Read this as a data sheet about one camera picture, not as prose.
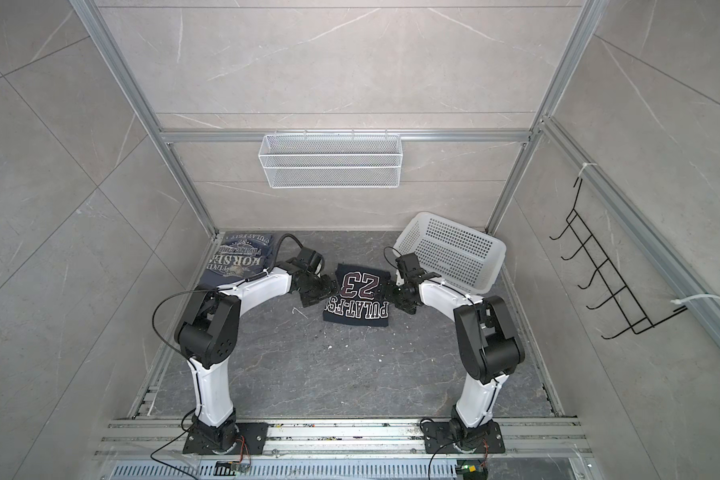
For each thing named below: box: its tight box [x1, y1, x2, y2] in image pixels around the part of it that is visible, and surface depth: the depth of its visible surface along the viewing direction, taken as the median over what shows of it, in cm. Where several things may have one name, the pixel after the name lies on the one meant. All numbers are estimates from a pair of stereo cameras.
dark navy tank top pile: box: [323, 263, 391, 327], surface depth 92 cm
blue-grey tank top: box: [199, 231, 275, 287], surface depth 109 cm
